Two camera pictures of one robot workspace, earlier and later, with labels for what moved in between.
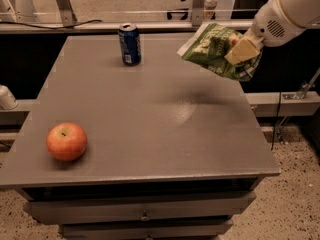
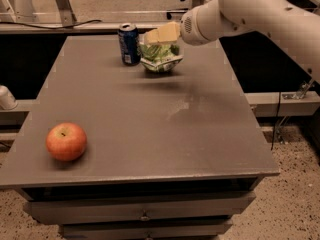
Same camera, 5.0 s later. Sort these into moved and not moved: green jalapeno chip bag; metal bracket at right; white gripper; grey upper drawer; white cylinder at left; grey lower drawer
Moved: white gripper; green jalapeno chip bag
Not moved: white cylinder at left; metal bracket at right; grey lower drawer; grey upper drawer
